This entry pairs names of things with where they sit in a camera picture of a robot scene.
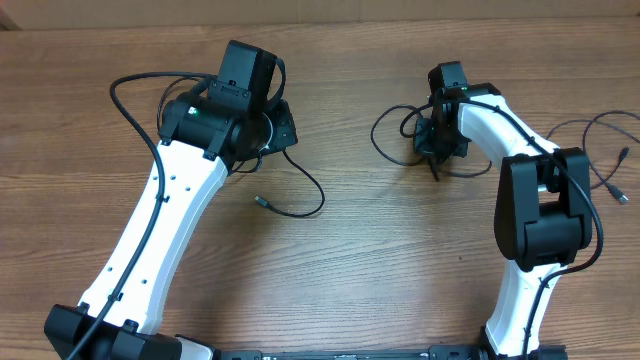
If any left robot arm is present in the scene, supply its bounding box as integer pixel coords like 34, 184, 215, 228
44, 40, 297, 359

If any thick black USB cable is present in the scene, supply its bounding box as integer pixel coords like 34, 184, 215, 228
544, 110, 640, 205

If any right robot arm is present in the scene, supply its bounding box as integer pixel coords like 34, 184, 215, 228
413, 61, 602, 359

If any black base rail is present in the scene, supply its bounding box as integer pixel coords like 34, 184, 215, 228
213, 345, 490, 360

